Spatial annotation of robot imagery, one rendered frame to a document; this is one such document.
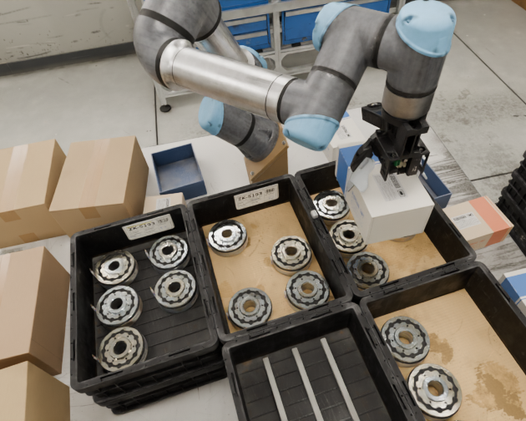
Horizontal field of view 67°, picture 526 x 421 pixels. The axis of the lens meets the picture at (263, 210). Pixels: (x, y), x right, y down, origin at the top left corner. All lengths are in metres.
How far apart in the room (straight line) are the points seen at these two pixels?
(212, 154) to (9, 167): 0.67
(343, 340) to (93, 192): 0.83
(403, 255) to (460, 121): 1.89
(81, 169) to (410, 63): 1.06
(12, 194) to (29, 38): 2.53
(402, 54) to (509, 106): 2.54
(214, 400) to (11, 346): 0.49
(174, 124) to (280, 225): 1.87
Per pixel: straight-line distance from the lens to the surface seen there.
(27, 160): 1.53
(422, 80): 0.63
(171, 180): 1.47
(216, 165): 1.48
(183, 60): 0.78
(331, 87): 0.61
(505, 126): 2.95
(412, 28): 0.60
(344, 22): 0.65
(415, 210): 0.79
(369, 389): 0.94
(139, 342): 0.98
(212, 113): 1.19
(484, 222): 1.30
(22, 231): 1.47
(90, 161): 1.41
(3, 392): 1.04
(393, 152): 0.71
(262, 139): 1.25
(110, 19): 3.67
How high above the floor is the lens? 1.73
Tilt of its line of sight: 51 degrees down
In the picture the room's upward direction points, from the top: 7 degrees counter-clockwise
